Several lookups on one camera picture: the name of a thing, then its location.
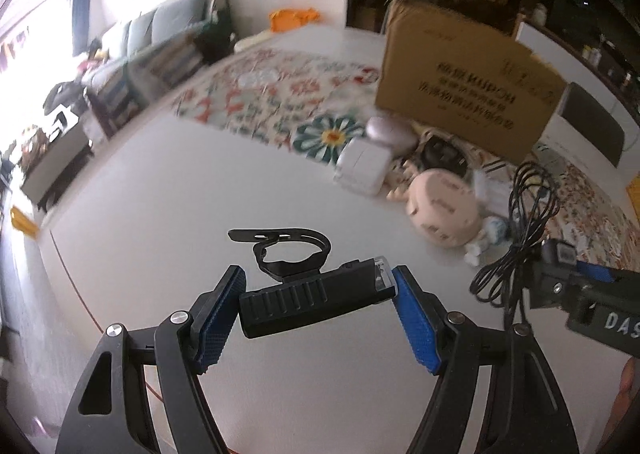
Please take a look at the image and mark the dark low cabinet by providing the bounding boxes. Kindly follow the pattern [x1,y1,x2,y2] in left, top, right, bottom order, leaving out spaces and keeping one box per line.
[20,124,93,212]

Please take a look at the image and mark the upright vacuum cleaner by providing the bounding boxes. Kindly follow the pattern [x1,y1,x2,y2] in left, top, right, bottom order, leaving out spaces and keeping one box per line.
[197,0,238,62]

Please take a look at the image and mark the striped fabric bag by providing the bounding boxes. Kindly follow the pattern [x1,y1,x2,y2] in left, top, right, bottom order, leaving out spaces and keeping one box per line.
[85,28,208,135]

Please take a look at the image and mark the black cable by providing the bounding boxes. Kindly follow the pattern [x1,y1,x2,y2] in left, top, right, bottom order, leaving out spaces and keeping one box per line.
[472,161,576,335]

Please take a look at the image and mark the grey sofa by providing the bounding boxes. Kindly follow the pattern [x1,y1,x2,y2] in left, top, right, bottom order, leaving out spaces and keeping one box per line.
[82,0,208,84]

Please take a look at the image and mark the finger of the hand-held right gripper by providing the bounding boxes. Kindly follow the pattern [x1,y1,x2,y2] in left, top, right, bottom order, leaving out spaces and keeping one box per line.
[575,260,640,291]
[531,259,596,317]

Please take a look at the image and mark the person's right hand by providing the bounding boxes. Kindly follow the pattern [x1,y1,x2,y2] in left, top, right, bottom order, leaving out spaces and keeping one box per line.
[606,359,640,441]

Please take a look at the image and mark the wooden wall shelf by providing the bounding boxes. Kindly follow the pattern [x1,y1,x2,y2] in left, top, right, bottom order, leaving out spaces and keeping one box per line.
[520,0,640,99]

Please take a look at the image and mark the floral patterned table mat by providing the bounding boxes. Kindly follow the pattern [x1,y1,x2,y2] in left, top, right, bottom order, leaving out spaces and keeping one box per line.
[172,48,382,165]
[540,164,637,277]

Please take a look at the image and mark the dark grey chair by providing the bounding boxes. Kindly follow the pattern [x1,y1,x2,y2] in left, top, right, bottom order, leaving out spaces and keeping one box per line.
[562,82,627,169]

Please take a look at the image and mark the beige plastic pieces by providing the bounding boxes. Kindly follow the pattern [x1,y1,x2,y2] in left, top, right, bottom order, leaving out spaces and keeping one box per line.
[387,159,421,202]

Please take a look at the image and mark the orange plastic crate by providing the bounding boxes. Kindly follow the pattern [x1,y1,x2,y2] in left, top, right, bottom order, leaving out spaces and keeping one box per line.
[269,8,321,32]

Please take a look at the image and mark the white cabinet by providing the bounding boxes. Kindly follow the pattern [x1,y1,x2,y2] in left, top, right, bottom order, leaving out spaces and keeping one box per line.
[515,21,640,195]

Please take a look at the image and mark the yellow flat object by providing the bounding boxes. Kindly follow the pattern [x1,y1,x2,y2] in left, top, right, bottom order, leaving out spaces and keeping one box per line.
[11,206,41,237]

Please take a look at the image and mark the brown cardboard box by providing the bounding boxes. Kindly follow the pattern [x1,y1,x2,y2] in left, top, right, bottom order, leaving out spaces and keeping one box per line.
[375,0,568,165]

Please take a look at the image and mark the black bag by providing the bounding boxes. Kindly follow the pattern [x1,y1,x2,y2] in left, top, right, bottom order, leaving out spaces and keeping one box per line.
[45,81,83,115]

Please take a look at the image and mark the white battery charger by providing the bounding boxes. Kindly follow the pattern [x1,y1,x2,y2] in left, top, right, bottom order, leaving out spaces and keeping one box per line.
[334,136,393,197]

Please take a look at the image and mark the clear plastic packets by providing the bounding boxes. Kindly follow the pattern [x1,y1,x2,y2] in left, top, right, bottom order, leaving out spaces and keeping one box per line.
[470,169,513,215]

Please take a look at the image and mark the mauve oval case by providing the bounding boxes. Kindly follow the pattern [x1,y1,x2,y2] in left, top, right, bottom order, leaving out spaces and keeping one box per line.
[365,115,418,152]

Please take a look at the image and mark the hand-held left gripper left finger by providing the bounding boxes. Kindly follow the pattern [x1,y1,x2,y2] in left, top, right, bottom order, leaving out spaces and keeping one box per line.
[55,264,248,454]

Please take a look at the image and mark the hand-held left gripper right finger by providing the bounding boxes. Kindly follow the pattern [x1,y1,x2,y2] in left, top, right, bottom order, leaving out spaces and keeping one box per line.
[391,264,581,454]

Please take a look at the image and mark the black bike light with strap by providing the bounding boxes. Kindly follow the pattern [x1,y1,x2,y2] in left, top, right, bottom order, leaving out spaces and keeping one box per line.
[227,228,398,339]

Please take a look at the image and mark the small white blue bottle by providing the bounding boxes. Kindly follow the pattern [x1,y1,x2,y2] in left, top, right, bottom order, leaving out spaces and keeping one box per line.
[465,216,511,267]

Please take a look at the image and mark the peach round case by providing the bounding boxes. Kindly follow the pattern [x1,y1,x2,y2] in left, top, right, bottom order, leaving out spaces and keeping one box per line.
[405,169,483,247]

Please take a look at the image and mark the black round device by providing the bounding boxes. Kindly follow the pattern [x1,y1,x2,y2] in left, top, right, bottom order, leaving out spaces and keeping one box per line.
[417,134,473,179]

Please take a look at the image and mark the blue curtain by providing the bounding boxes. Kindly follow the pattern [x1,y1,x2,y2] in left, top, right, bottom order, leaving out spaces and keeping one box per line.
[72,0,93,54]

